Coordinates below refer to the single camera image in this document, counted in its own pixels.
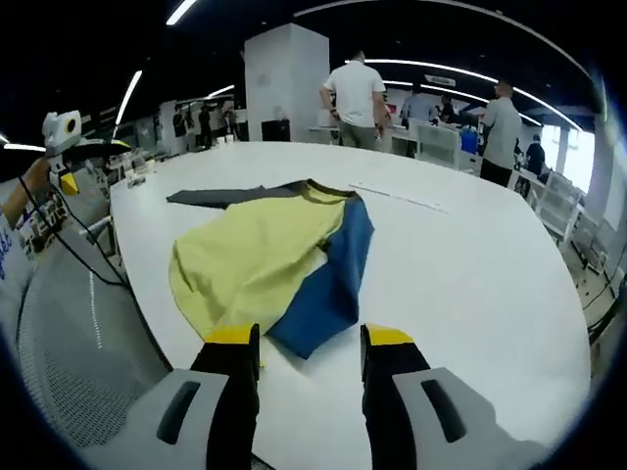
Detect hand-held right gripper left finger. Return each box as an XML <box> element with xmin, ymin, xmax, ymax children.
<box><xmin>80</xmin><ymin>322</ymin><xmax>263</xmax><ymax>470</ymax></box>

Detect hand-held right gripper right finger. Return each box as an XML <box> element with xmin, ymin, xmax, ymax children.
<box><xmin>361</xmin><ymin>323</ymin><xmax>550</xmax><ymax>470</ymax></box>

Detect yellow blue grey garment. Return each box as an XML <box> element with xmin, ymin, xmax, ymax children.
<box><xmin>166</xmin><ymin>178</ymin><xmax>376</xmax><ymax>361</ymax></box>

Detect person's left hand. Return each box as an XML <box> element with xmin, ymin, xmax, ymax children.
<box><xmin>24</xmin><ymin>156</ymin><xmax>53</xmax><ymax>191</ymax></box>

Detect ceiling light strips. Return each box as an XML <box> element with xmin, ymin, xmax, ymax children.
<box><xmin>0</xmin><ymin>0</ymin><xmax>584</xmax><ymax>154</ymax></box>

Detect black cabinet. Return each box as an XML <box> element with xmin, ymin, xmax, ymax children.
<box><xmin>261</xmin><ymin>118</ymin><xmax>294</xmax><ymax>144</ymax></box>

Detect white power strip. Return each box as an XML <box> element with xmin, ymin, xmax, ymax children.
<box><xmin>348</xmin><ymin>182</ymin><xmax>451</xmax><ymax>215</ymax></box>

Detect white desk cabinet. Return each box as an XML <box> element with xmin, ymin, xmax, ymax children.
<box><xmin>414</xmin><ymin>124</ymin><xmax>462</xmax><ymax>171</ymax></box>

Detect blue storage box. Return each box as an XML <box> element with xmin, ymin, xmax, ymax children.
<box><xmin>458</xmin><ymin>130</ymin><xmax>485</xmax><ymax>154</ymax></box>

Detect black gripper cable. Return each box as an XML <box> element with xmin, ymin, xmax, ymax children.
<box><xmin>18</xmin><ymin>175</ymin><xmax>131</xmax><ymax>288</ymax></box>

